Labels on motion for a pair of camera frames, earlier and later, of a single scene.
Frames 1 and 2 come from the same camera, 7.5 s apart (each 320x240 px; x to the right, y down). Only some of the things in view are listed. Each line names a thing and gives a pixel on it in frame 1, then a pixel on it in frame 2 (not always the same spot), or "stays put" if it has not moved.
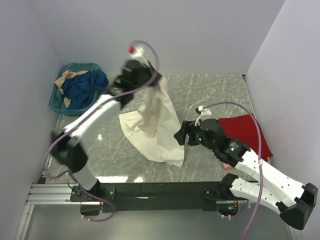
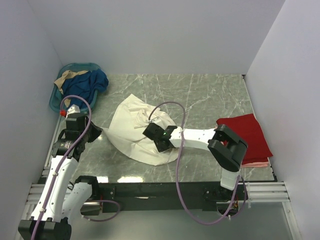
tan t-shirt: x=60 y=82 stays put
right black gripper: x=189 y=127 → x=160 y=149
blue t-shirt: x=82 y=89 stays put
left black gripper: x=145 y=67 → x=97 y=131
